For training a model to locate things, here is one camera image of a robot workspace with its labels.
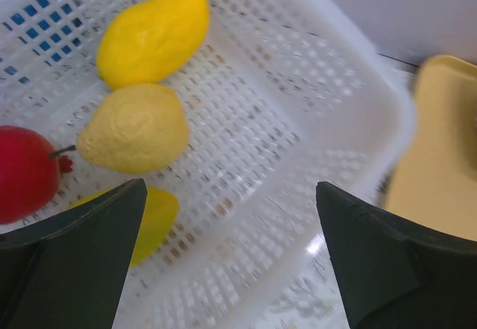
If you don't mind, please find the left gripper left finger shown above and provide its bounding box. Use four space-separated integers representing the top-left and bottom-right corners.
1 179 148 328

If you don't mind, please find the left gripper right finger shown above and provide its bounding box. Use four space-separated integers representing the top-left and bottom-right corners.
316 181 476 328

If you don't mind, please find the pale yellow toy lemon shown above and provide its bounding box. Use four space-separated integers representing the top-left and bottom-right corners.
76 83 189 175

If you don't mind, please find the white perforated plastic basket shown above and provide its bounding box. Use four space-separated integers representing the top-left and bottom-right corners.
1 0 414 328

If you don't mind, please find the pale yellow flat tray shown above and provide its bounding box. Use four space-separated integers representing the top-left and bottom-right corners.
384 55 476 240

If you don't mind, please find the red toy apple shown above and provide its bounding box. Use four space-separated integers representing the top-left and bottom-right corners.
1 125 73 225

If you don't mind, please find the yellow green toy starfruit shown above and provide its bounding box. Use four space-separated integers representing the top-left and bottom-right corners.
62 186 179 267

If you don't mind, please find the yellow toy fruit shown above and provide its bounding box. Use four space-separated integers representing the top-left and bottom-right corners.
96 0 209 90

